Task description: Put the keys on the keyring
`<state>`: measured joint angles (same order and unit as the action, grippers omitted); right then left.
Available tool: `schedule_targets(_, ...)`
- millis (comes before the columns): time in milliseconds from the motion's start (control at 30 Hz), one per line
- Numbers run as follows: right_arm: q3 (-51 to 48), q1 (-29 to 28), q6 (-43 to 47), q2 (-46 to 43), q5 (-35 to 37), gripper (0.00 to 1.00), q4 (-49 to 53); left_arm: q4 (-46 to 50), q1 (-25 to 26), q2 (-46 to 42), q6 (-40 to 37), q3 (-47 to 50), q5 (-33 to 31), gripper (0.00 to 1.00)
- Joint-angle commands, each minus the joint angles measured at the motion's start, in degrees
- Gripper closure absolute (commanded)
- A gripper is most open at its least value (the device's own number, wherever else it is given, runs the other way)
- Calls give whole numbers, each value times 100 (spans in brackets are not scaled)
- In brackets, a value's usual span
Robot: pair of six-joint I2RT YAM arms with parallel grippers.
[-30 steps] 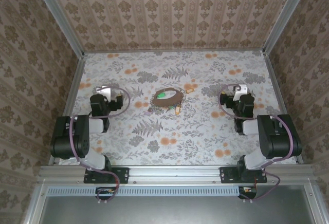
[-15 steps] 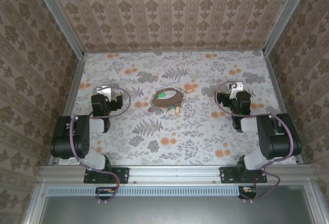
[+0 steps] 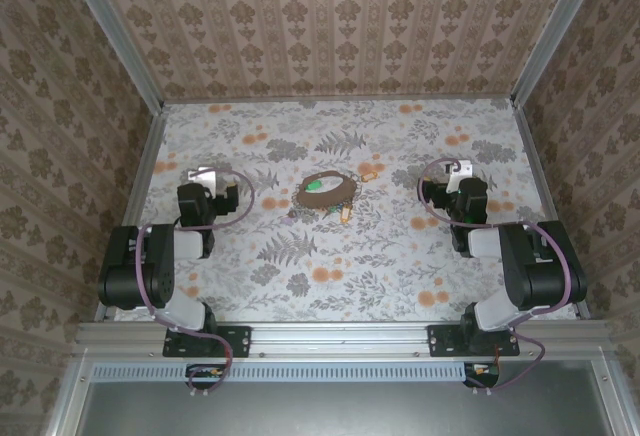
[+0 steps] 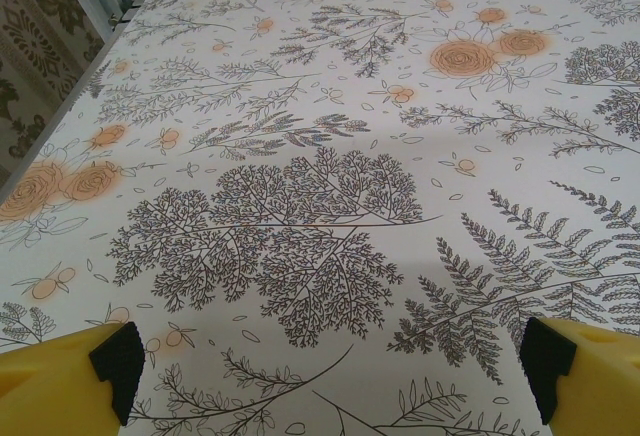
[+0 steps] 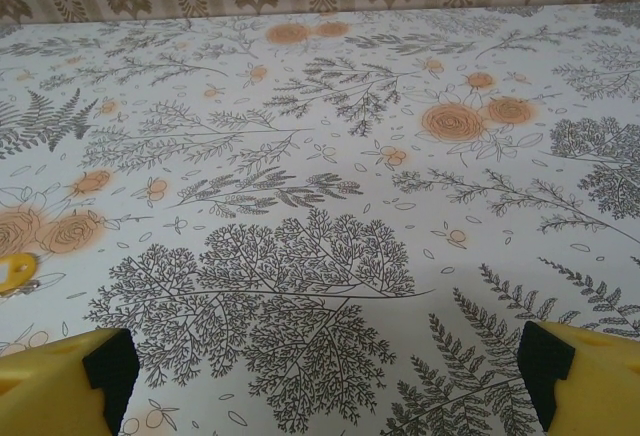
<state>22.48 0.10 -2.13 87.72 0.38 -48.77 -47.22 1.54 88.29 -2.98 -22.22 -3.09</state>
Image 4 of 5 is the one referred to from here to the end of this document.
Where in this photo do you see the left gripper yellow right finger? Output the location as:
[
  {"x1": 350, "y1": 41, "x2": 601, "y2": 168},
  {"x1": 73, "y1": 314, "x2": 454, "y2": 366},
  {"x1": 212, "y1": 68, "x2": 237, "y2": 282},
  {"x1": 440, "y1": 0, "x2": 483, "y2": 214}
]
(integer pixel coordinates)
[{"x1": 519, "y1": 316, "x2": 640, "y2": 436}]

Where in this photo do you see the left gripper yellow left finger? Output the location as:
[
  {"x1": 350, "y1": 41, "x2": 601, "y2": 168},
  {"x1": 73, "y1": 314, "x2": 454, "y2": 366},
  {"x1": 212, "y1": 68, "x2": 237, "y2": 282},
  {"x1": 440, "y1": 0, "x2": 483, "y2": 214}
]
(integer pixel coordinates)
[{"x1": 0, "y1": 320, "x2": 146, "y2": 436}]

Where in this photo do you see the aluminium side rail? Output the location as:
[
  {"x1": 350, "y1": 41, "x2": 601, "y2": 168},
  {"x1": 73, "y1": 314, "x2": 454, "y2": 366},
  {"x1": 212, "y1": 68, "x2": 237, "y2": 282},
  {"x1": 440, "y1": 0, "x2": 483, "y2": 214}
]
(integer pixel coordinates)
[{"x1": 0, "y1": 3, "x2": 139, "y2": 207}]

